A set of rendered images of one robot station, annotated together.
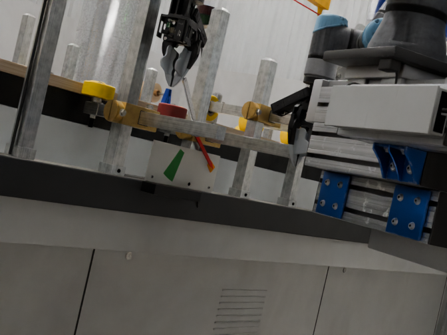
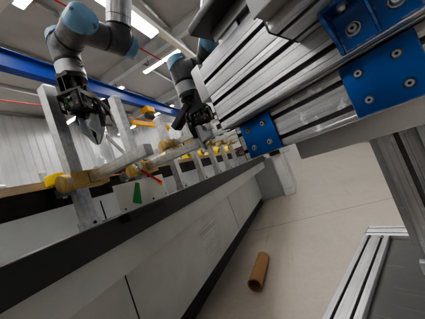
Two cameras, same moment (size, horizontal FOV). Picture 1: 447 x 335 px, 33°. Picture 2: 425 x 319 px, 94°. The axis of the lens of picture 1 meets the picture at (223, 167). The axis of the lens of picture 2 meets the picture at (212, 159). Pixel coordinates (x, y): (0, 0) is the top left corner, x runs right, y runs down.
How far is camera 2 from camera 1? 1.08 m
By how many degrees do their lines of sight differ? 15
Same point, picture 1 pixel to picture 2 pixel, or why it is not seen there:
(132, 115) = (81, 178)
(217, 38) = (119, 112)
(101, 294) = (143, 287)
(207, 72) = (125, 133)
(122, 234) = (128, 257)
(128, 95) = (69, 166)
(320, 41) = (177, 71)
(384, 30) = not seen: outside the picture
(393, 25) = not seen: outside the picture
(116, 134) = (77, 198)
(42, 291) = not seen: outside the picture
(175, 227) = (160, 226)
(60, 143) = (52, 227)
